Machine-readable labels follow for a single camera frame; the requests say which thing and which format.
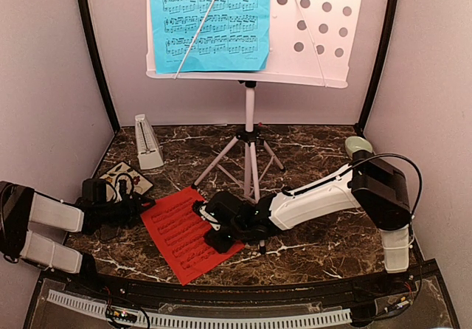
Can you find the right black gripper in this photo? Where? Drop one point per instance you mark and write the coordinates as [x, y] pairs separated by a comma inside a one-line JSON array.
[[219, 244]]

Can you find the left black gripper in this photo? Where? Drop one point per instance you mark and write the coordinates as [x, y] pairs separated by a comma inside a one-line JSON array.
[[133, 212]]

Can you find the red sheet music page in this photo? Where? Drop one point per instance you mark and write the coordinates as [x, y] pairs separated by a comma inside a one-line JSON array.
[[179, 236]]

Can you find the white metronome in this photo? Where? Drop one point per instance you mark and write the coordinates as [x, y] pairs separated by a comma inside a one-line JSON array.
[[149, 153]]

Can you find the blue sheet music page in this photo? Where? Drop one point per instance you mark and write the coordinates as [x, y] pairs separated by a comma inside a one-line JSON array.
[[210, 35]]

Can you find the white music stand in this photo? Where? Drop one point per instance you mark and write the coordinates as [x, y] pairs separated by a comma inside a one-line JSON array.
[[310, 42]]

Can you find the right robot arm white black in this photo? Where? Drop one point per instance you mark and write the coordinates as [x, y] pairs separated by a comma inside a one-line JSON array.
[[368, 182]]

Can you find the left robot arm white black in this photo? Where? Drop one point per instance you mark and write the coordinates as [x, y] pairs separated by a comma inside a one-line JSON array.
[[101, 203]]

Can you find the floral square plate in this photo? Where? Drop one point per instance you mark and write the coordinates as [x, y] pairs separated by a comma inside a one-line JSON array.
[[135, 181]]

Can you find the pale green bowl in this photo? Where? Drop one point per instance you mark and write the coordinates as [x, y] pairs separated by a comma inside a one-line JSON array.
[[354, 144]]

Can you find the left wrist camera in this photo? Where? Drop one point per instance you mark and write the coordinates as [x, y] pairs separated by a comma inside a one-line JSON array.
[[123, 186]]

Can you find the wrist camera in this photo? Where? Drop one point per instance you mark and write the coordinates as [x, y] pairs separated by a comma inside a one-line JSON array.
[[200, 209], [123, 186]]

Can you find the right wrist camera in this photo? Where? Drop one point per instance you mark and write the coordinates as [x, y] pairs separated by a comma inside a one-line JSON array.
[[200, 209]]

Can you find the black front rail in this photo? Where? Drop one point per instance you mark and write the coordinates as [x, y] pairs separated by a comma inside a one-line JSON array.
[[281, 274]]

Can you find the grey cable duct strip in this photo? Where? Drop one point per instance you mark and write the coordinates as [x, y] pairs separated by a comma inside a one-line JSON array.
[[126, 317]]

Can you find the right black frame post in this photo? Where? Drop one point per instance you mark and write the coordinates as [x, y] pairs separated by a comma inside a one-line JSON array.
[[380, 59]]

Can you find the black frame post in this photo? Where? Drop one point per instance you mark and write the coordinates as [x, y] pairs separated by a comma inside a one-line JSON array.
[[380, 59], [93, 52]]

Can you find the left black frame post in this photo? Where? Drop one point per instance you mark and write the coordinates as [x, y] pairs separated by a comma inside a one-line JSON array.
[[93, 52]]

